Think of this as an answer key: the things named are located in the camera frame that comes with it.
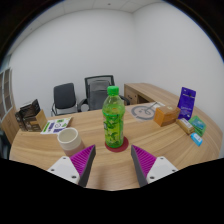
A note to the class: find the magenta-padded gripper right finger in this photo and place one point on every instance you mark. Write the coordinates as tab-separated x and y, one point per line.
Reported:
160	166

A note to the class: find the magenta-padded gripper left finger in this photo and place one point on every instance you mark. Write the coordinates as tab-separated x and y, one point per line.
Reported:
63	166

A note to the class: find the green drink bottle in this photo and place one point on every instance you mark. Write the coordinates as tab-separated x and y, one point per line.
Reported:
113	120

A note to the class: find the white and maroon mug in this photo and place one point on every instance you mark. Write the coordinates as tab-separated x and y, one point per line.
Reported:
70	141

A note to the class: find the small blue box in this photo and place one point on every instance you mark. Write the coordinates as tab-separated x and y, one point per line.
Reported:
196	139

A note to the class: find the long tan box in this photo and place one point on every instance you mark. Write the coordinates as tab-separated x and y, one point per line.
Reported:
185	125

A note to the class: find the orange cardboard box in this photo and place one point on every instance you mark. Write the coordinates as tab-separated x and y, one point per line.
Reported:
166	116

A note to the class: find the flat green box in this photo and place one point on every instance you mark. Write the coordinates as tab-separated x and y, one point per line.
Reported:
197	125

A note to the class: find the dark brown printed carton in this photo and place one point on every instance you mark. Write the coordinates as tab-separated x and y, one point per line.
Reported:
20	121

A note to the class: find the black flat carton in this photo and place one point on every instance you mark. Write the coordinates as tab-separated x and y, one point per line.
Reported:
30	108

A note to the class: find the purple standing pouch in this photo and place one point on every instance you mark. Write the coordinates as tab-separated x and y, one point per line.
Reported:
186	103

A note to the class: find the dark armless visitor chair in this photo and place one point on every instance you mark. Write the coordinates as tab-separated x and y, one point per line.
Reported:
65	96

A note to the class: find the wooden side desk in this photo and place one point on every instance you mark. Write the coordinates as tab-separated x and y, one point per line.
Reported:
150	91

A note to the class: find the black mesh office chair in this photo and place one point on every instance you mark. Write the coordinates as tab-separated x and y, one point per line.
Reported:
96	95

